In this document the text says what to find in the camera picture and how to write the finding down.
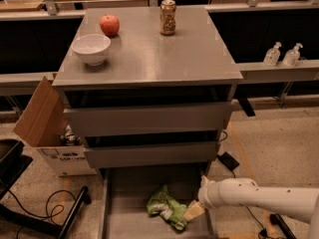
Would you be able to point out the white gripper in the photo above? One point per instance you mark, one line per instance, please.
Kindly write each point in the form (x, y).
(210, 195)

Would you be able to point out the green rice chip bag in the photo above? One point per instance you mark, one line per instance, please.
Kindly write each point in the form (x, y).
(167, 208)

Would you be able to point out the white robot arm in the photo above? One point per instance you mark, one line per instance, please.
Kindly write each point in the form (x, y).
(295, 202)

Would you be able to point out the open bottom grey drawer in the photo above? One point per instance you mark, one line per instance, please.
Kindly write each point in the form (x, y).
(127, 191)

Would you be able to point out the middle grey drawer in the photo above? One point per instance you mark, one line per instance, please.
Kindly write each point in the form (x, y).
(153, 154)

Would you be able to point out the grey drawer cabinet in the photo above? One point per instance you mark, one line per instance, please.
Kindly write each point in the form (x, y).
(156, 100)

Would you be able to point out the top grey drawer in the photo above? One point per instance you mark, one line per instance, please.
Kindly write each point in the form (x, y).
(148, 119)

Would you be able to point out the black power adapter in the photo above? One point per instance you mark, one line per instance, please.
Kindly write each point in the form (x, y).
(229, 161)

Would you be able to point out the black bar on right floor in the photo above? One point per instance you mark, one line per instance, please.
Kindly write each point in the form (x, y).
(276, 219)

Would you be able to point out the left sanitizer pump bottle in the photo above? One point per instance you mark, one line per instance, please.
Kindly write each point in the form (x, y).
(272, 56)

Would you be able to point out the sanitizer pump bottle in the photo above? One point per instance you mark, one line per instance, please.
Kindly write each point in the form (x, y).
(292, 56)
(272, 56)

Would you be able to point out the right sanitizer pump bottle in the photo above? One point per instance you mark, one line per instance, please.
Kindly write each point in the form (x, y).
(292, 56)

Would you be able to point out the cardboard box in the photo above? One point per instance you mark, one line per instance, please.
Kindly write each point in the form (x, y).
(43, 126)

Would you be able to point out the white ceramic bowl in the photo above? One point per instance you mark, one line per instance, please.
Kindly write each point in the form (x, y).
(92, 49)

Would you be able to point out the patterned drink can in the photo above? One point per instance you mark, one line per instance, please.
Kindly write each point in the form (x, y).
(166, 13)

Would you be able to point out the black metal stand base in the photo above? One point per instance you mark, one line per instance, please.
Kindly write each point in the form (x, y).
(12, 165)

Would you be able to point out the red apple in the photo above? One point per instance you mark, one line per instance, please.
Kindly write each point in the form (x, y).
(110, 25)

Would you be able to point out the grey metal rail shelf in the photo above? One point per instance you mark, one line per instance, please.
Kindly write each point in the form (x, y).
(141, 57)

